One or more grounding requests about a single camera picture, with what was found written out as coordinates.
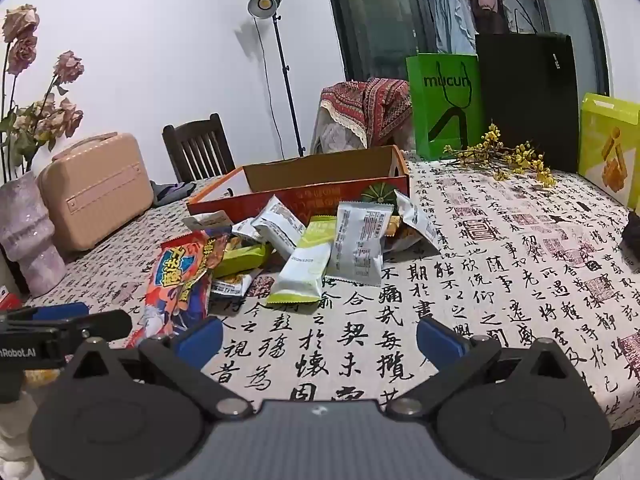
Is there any green paper bag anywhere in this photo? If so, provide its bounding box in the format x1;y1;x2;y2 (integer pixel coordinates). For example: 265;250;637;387
405;53;487;161

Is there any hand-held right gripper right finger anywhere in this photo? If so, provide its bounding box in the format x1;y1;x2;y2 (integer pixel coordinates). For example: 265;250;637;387
385;316;581;420

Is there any red cartoon snack packet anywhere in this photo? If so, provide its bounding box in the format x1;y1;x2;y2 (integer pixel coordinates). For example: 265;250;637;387
125;230;228;350

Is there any dark object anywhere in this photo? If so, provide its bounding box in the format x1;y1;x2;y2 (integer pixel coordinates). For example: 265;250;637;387
619;209;640;263

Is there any lime and white snack packet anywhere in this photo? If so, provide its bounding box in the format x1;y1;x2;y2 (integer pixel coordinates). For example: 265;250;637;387
265;215;338;307

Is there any white oat crisp packet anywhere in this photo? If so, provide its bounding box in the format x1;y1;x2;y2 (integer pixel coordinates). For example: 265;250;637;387
210;267;263;298
250;195;307;261

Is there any white barcode snack packet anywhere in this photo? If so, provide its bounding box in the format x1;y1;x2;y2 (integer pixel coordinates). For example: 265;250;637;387
327;201;393;287

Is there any dark wooden chair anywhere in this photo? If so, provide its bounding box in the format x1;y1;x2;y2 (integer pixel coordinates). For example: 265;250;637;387
161;113;237;183

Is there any studio light on stand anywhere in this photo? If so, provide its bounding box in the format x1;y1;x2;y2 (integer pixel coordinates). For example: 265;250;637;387
247;0;307;158

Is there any glittery pink vase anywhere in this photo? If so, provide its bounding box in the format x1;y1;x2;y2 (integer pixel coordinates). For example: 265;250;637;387
0;170;67;297

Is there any yellow flower branch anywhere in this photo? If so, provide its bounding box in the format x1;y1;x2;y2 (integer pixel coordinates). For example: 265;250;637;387
442;122;557;188

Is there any grey and purple cloth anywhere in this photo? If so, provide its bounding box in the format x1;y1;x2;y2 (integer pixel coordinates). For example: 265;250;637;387
151;181;197;207

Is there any small white snack packet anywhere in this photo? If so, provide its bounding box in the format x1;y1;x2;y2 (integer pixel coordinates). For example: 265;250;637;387
181;211;234;235

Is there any black paper bag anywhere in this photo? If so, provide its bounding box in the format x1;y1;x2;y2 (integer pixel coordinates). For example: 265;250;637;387
475;0;581;173

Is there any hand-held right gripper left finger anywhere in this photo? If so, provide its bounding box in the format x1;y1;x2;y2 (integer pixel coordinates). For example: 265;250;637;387
62;317;253;420

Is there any white hanging garment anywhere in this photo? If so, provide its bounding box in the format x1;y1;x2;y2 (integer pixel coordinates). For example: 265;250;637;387
500;0;538;33

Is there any yellow-green gift bag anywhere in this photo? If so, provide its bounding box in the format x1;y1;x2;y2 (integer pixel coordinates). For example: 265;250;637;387
577;92;640;207

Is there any pink hard case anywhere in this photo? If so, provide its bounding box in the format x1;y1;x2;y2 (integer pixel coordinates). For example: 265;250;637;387
39;132;155;253

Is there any yellow-green snack packet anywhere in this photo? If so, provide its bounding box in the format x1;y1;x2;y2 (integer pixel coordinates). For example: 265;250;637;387
210;242;273;278

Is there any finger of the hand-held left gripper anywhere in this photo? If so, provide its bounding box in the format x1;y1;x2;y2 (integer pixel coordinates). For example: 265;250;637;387
47;309;133;356
0;303;91;331

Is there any light blue hanging garment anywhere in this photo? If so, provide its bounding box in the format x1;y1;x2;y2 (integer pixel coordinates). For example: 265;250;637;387
432;0;477;53

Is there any orange cardboard box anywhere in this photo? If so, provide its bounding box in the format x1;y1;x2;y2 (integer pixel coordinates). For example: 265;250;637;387
187;145;412;218

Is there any clear oat crisp packet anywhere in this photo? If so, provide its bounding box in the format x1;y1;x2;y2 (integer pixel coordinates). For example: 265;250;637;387
385;189;442;257

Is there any dark sliding glass door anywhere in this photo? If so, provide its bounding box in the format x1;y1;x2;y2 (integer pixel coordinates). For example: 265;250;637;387
320;0;613;106

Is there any red patterned blanket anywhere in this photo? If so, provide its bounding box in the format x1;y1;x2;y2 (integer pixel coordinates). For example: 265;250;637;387
320;77;416;151

